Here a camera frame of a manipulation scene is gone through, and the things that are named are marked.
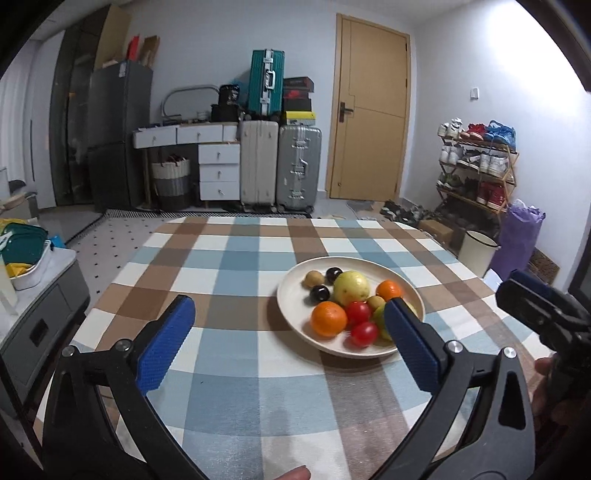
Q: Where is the person's right hand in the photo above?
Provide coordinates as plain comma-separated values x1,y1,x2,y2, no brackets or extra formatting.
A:
531,354,590,436

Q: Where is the silver grey suitcase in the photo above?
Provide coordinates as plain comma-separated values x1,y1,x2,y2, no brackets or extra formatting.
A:
276,125,322,213

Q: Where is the wooden shoe rack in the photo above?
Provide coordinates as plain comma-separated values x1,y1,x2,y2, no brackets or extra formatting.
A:
436,117,519,217

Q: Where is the white drawer desk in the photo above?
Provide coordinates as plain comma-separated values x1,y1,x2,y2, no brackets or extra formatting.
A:
133,122,240,204

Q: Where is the yellow guava fruit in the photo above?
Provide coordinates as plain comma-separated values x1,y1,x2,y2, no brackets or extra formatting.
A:
332,271,372,307

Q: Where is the orange tangerine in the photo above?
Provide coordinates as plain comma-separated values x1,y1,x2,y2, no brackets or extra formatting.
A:
310,301,348,338
376,280,404,302

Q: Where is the checkered tablecloth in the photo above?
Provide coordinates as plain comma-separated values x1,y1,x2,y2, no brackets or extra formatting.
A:
73,217,548,479

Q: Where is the purple bag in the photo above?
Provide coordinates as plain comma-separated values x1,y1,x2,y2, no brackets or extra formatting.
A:
490,199,546,281

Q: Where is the dark plum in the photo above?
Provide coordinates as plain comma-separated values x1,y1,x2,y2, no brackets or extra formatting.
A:
310,284,331,305
325,267,342,285

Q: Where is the red tomato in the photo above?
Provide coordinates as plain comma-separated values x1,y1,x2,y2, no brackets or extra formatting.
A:
345,301,372,330
349,321,380,348

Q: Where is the patterned doormat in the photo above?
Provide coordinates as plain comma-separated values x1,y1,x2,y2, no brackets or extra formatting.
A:
527,248,560,285

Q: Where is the grey side cabinet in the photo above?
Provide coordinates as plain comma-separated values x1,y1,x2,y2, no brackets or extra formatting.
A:
1,248,90,405

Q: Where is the woven laundry basket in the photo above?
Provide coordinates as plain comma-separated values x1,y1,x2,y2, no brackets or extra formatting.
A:
150,154,190,211

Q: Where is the wooden door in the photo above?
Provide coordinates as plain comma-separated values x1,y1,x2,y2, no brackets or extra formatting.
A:
325,14,412,201

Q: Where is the beige suitcase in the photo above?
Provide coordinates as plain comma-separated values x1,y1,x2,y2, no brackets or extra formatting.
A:
240,121,279,207

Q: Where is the cream round plate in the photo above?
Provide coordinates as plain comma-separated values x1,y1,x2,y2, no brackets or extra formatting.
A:
276,256,426,360

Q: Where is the green yellow mango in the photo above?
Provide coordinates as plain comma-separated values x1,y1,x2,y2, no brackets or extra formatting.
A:
372,299,420,343

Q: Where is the white bucket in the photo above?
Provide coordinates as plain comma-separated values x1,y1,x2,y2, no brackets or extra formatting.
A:
458,230,501,277

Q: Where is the white basin with items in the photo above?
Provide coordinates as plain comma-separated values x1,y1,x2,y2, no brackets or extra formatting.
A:
1,219,52,291

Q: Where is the teal suitcase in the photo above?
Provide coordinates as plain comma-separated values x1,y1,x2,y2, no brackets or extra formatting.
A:
246,49,284,117

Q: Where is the dark refrigerator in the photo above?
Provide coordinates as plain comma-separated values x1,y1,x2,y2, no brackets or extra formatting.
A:
87,60,152,211

